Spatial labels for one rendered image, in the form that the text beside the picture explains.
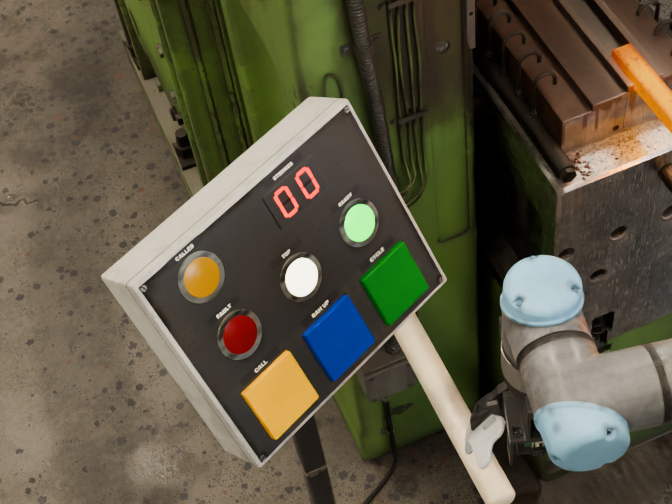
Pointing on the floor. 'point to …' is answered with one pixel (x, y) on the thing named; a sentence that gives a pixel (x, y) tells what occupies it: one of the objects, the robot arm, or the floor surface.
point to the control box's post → (310, 441)
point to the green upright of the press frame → (408, 418)
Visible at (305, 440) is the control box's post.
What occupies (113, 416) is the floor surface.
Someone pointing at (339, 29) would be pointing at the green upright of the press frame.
